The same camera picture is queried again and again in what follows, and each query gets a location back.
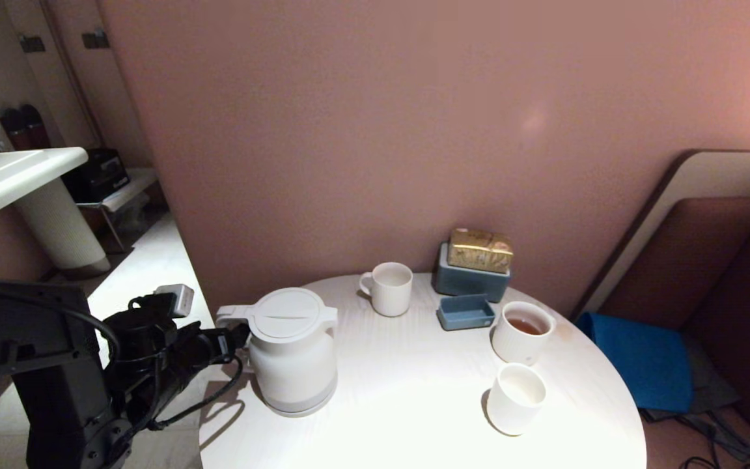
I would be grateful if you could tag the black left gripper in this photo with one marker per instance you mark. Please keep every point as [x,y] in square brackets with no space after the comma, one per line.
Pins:
[147,339]

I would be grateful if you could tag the white electric kettle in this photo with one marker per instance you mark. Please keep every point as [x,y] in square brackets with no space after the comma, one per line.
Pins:
[290,365]

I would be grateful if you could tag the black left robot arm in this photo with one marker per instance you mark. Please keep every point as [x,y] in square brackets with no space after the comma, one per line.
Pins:
[43,391]

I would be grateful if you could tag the white round kettle base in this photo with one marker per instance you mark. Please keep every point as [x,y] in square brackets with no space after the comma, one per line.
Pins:
[303,411]

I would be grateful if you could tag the white metal-legged shelf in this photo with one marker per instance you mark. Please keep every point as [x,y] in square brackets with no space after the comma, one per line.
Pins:
[129,187]

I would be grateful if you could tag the white ribbed cylinder bin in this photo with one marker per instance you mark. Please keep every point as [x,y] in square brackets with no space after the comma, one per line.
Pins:
[56,221]

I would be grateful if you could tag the black box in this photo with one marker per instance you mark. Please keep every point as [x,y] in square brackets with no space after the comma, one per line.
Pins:
[97,174]

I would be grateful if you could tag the small blue tray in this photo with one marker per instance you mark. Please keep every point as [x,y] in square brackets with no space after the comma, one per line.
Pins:
[463,316]

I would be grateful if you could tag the blue rectangular box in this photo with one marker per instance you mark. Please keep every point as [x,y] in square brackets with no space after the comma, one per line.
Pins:
[466,284]

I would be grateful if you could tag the gold foil packet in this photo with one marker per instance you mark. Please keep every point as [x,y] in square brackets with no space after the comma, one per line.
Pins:
[479,253]

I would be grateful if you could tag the large white ribbed cup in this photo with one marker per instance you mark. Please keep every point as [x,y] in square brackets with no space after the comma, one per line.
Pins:
[515,346]

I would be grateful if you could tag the small white ribbed cup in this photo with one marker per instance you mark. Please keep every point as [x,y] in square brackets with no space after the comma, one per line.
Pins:
[512,410]

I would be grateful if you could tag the dark brown bottle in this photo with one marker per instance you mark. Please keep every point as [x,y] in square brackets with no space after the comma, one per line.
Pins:
[14,132]
[36,129]

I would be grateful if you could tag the blue cloth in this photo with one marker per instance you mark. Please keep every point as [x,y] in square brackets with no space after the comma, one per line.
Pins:
[642,365]

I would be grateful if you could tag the brown booth bench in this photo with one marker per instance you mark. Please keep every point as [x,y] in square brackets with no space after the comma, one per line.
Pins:
[694,254]

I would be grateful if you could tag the grey floor mat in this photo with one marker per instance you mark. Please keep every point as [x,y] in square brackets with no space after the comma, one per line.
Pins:
[710,385]

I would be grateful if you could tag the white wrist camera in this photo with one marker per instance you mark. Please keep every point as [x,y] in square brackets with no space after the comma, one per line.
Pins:
[180,299]

